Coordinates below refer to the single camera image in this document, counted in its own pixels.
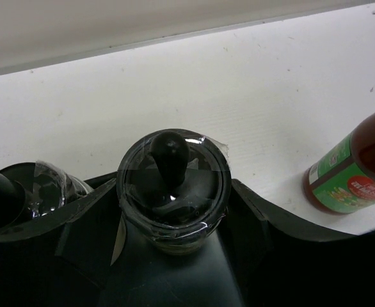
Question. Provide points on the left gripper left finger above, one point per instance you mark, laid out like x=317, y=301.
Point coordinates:
x=64, y=257

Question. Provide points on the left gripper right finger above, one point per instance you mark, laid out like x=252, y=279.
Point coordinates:
x=280, y=259

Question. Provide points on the white salt shaker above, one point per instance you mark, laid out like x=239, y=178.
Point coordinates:
x=30, y=190
x=173, y=185

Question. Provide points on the black plastic tray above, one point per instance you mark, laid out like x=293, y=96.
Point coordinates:
x=145, y=276

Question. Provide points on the tall red chili sauce bottle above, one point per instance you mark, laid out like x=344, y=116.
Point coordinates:
x=343, y=180

